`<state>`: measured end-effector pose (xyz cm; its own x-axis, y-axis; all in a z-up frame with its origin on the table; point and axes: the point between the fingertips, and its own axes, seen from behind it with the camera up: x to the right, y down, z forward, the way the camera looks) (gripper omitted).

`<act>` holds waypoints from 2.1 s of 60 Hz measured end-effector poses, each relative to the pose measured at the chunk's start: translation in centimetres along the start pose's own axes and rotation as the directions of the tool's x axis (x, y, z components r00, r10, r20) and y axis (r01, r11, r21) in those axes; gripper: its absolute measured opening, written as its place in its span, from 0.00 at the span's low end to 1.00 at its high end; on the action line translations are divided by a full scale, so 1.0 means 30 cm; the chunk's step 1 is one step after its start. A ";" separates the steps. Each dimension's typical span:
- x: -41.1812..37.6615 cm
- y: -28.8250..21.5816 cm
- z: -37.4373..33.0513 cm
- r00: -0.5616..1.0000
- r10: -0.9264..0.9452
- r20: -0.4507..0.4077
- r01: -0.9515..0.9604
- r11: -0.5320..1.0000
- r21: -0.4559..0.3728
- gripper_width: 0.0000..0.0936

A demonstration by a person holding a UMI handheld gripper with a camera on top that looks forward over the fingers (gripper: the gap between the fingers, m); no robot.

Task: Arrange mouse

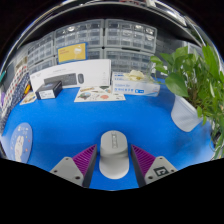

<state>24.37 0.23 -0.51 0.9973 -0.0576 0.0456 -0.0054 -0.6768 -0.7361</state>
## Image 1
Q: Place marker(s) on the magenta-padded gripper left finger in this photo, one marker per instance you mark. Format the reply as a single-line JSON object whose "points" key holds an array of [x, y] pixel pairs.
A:
{"points": [[83, 161]]}

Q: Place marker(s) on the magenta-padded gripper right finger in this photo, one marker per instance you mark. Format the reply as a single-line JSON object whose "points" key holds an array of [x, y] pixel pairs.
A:
{"points": [[145, 161]]}

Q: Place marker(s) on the white computer mouse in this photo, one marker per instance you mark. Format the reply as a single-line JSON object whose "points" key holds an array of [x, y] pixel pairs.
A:
{"points": [[114, 160]]}

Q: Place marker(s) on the round blue rabbit mouse pad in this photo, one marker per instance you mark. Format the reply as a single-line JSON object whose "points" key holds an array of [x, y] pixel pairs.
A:
{"points": [[21, 143]]}

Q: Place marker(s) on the white blue glove box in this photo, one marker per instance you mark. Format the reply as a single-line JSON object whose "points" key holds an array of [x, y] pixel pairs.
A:
{"points": [[135, 88]]}

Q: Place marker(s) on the small black box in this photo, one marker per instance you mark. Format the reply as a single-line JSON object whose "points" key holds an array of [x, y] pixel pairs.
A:
{"points": [[48, 90]]}

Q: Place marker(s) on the green plant in white pot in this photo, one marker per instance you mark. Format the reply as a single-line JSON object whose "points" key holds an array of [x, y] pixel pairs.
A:
{"points": [[186, 83]]}

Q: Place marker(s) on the long white keyboard box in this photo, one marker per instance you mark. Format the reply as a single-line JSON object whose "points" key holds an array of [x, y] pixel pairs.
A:
{"points": [[95, 71]]}

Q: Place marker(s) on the checkered polka-dot cloth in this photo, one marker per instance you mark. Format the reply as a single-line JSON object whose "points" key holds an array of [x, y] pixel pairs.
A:
{"points": [[13, 96]]}

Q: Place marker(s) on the yellow card box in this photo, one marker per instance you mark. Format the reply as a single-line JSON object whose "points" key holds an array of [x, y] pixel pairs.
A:
{"points": [[71, 53]]}

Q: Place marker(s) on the white mesh basket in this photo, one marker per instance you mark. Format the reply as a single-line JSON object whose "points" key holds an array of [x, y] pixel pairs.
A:
{"points": [[20, 62]]}

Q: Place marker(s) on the dark metal shelf unit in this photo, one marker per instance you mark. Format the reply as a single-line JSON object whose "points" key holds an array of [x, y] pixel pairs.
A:
{"points": [[110, 10]]}

